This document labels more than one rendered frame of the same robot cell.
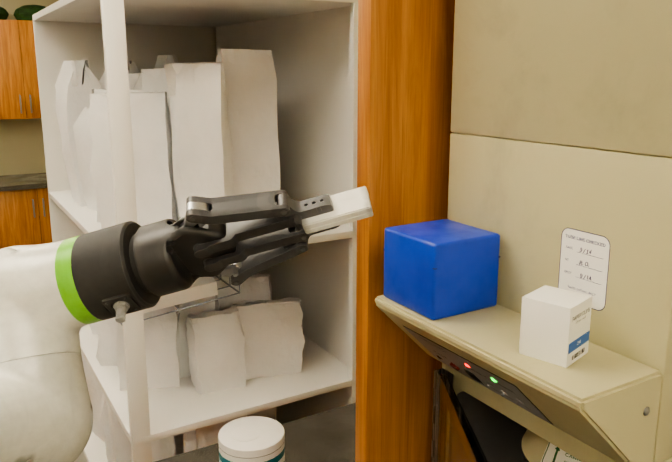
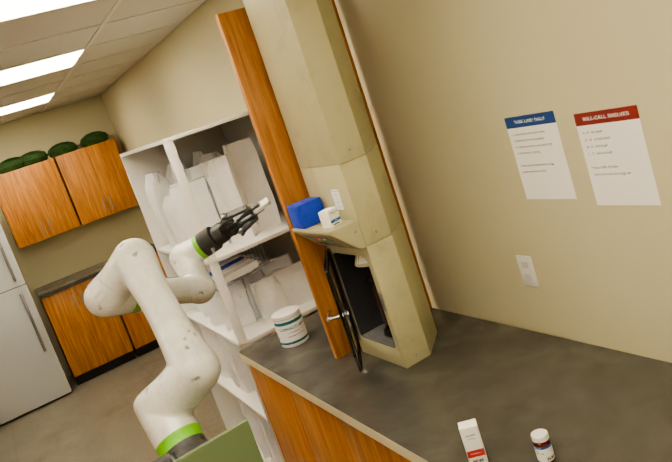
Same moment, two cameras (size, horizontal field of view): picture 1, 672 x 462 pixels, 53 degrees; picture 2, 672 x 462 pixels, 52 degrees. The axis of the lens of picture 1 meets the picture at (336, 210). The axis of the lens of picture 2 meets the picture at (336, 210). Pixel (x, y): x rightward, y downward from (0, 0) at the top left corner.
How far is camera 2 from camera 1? 1.78 m
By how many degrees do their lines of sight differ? 5
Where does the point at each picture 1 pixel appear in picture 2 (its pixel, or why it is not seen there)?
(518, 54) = (304, 142)
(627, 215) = (337, 181)
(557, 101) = (315, 154)
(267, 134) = (260, 180)
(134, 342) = (226, 297)
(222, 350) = (271, 295)
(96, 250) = (201, 236)
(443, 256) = (301, 209)
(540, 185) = (322, 179)
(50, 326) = (195, 260)
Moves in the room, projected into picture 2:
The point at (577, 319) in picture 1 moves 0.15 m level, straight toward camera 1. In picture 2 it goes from (331, 213) to (314, 227)
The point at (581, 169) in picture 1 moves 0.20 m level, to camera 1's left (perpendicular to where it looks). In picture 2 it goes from (326, 172) to (273, 189)
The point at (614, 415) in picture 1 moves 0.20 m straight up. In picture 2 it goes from (343, 234) to (324, 179)
